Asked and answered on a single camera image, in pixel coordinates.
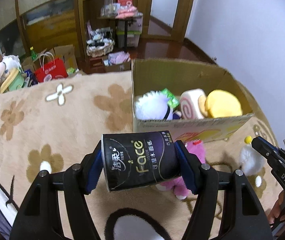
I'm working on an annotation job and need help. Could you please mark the pink plush toy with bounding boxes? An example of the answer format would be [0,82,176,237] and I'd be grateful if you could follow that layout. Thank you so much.
[156,139,206,200]

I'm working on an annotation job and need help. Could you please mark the swiss roll plush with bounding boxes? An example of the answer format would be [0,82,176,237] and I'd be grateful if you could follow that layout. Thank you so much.
[179,88,208,120]

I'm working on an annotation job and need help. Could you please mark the wooden shelf unit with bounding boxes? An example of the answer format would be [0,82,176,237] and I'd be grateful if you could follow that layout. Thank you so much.
[74,0,113,61]

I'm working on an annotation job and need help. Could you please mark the black tissue pack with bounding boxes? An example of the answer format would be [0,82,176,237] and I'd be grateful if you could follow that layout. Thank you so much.
[101,131,180,192]

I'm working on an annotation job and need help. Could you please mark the purple white plush doll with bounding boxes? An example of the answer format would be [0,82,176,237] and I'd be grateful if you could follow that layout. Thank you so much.
[134,90,176,121]

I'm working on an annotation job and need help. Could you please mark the white fluffy chick plush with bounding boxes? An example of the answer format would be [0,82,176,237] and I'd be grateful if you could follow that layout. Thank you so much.
[239,136,264,176]

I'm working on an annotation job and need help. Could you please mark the red paper bag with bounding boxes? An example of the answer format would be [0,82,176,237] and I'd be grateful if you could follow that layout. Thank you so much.
[34,51,68,83]

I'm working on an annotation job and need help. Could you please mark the wooden wardrobe cabinet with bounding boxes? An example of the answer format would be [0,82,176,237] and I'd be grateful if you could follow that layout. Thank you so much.
[0,0,81,58]

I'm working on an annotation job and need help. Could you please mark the small black table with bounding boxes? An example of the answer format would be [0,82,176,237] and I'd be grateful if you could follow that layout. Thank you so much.
[98,14,138,51]

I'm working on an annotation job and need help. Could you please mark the person's right hand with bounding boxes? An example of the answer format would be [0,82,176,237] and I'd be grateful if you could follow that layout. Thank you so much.
[267,191,285,224]

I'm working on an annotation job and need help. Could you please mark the wooden door frame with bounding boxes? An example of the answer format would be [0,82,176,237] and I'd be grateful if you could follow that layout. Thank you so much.
[134,0,193,42]

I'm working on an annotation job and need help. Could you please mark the green yellow plush toy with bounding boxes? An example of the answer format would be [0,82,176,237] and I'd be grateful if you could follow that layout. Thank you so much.
[0,68,24,94]

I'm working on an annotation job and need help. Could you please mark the wicker basket with socks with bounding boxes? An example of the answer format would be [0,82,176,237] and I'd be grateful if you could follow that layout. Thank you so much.
[86,27,115,58]

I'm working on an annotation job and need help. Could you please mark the small brown cardboard box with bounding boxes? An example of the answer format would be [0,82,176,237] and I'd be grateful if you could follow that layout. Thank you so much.
[54,44,78,70]

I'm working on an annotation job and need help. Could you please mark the plastic storage bin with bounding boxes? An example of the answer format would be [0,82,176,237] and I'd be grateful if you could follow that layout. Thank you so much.
[117,12,143,48]

